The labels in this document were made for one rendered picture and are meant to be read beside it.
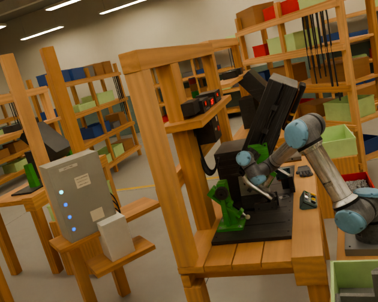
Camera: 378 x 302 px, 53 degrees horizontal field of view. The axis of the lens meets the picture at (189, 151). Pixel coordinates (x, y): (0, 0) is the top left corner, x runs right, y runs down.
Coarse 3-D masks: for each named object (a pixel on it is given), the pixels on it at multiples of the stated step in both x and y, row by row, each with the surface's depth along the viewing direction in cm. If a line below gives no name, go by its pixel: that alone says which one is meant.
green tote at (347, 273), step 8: (336, 264) 148; (344, 264) 147; (352, 264) 146; (360, 264) 145; (368, 264) 144; (376, 264) 143; (336, 272) 149; (344, 272) 148; (352, 272) 147; (360, 272) 146; (368, 272) 145; (336, 280) 148; (344, 280) 149; (352, 280) 148; (360, 280) 147; (368, 280) 146; (336, 288) 142
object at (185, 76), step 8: (224, 48) 1024; (232, 56) 1024; (192, 64) 1069; (152, 72) 1158; (192, 72) 1082; (200, 72) 1074; (184, 80) 1086; (200, 80) 1120; (184, 88) 1124; (200, 88) 1091; (224, 88) 1066; (232, 88) 1054; (160, 104) 1131; (232, 112) 1070; (168, 120) 1146
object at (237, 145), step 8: (224, 144) 259; (232, 144) 254; (240, 144) 249; (216, 152) 244; (224, 152) 239; (232, 152) 237; (216, 160) 242; (224, 160) 240; (232, 160) 238; (224, 168) 241; (232, 168) 240; (224, 176) 243; (232, 176) 242; (232, 184) 243; (232, 192) 245; (240, 192) 243; (240, 200) 245
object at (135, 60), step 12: (156, 48) 184; (168, 48) 200; (180, 48) 219; (192, 48) 243; (204, 48) 273; (120, 60) 164; (132, 60) 163; (144, 60) 167; (156, 60) 181; (168, 60) 197; (180, 60) 216; (132, 72) 164
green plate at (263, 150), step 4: (256, 144) 227; (260, 144) 226; (264, 144) 225; (248, 148) 228; (256, 148) 227; (260, 148) 226; (264, 148) 226; (260, 152) 226; (264, 152) 226; (268, 152) 225; (260, 156) 226; (264, 156) 226; (268, 156) 225; (260, 160) 226; (264, 160) 226
